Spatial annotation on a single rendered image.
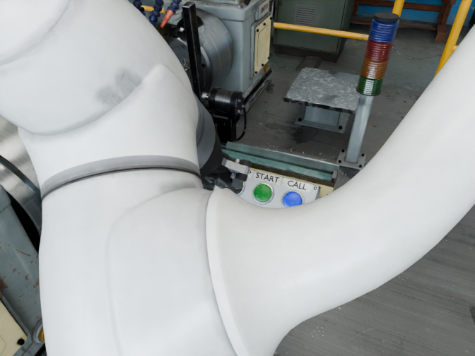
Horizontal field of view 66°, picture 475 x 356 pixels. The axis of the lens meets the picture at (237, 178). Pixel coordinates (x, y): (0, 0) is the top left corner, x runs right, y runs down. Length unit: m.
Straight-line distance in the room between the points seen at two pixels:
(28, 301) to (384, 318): 0.63
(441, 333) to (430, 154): 0.66
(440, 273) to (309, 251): 0.75
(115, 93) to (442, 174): 0.17
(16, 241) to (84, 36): 0.44
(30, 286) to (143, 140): 0.48
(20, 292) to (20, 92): 0.47
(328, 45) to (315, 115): 2.71
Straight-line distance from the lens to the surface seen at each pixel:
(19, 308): 0.67
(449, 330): 0.85
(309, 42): 4.01
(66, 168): 0.22
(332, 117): 1.29
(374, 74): 1.00
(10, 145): 0.65
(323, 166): 0.90
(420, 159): 0.20
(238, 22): 1.21
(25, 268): 0.64
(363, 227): 0.19
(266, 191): 0.59
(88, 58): 0.20
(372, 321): 0.80
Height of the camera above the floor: 1.46
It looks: 39 degrees down
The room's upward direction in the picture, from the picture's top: straight up
